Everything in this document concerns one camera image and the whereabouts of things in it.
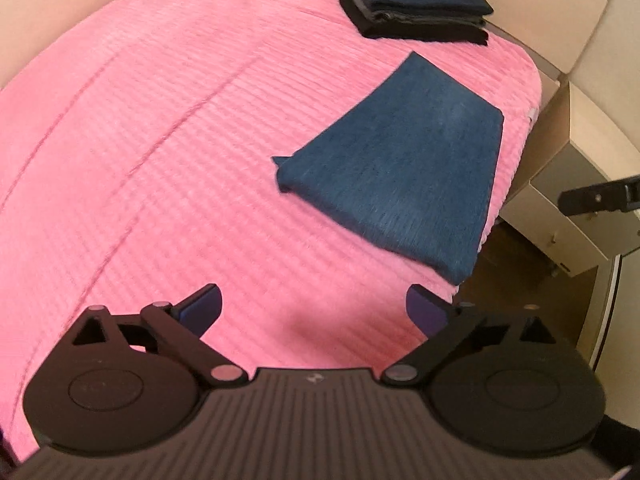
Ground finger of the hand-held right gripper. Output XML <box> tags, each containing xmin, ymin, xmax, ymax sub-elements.
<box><xmin>557</xmin><ymin>174</ymin><xmax>640</xmax><ymax>218</ymax></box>

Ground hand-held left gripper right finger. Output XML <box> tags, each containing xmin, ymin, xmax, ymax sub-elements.
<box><xmin>381</xmin><ymin>283</ymin><xmax>557</xmax><ymax>388</ymax></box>

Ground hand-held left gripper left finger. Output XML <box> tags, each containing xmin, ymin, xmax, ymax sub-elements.
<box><xmin>71</xmin><ymin>283</ymin><xmax>249</xmax><ymax>389</ymax></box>

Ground blue denim jeans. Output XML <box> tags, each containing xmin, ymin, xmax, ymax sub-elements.
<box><xmin>271</xmin><ymin>51</ymin><xmax>505</xmax><ymax>285</ymax></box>

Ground stack of dark folded clothes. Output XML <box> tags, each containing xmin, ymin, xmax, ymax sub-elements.
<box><xmin>334</xmin><ymin>0</ymin><xmax>490</xmax><ymax>47</ymax></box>

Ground white bedside cabinet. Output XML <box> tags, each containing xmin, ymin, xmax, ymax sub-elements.
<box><xmin>500</xmin><ymin>81</ymin><xmax>640</xmax><ymax>279</ymax></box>

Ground pink ribbed blanket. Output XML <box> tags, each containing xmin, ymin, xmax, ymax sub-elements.
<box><xmin>0</xmin><ymin>0</ymin><xmax>544</xmax><ymax>461</ymax></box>

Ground beige headboard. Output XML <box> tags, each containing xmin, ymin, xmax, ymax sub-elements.
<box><xmin>325</xmin><ymin>0</ymin><xmax>619</xmax><ymax>81</ymax></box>

